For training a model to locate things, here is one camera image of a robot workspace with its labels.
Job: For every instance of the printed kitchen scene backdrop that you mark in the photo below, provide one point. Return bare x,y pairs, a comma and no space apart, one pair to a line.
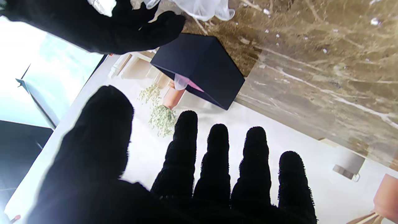
279,149

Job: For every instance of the black box pink inside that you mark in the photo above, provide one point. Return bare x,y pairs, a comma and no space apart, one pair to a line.
202,62

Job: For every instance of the translucent white disposable glove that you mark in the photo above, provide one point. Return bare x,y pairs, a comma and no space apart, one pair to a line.
202,7
180,82

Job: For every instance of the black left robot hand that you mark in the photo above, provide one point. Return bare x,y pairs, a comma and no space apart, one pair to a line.
99,174

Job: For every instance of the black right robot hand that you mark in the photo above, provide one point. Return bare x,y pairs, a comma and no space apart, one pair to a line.
93,28

